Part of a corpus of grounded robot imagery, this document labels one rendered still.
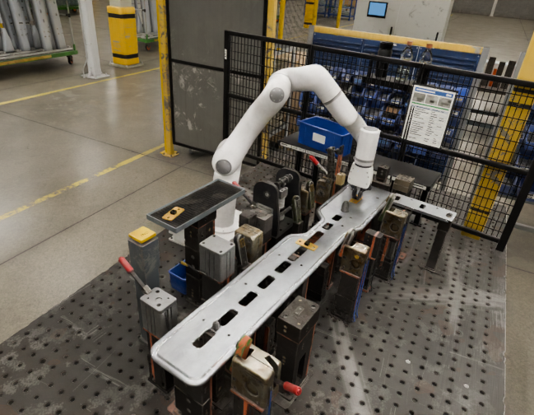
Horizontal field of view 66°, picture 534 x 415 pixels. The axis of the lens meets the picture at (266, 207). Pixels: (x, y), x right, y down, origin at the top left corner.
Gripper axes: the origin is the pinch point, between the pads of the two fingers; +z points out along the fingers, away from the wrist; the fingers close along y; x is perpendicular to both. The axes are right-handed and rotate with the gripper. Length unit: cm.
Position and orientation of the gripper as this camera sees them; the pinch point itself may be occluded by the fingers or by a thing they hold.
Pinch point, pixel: (357, 194)
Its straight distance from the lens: 193.6
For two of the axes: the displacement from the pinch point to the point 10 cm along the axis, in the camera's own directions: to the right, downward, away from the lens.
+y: 8.2, 3.3, -4.6
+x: 5.6, -3.8, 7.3
